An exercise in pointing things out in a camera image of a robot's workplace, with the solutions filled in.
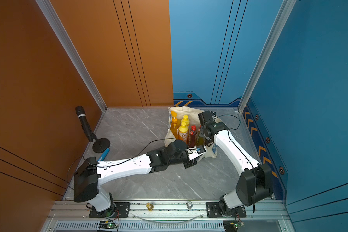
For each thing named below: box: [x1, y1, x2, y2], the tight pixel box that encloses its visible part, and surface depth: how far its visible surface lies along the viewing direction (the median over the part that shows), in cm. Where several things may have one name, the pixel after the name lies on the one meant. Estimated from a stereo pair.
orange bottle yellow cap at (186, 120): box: [180, 114, 190, 127], surface depth 87 cm
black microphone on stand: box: [75, 105, 111, 154], surface depth 86 cm
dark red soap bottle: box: [188, 125, 197, 148], surface depth 87 cm
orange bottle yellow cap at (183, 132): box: [178, 121, 189, 145], surface depth 85 cm
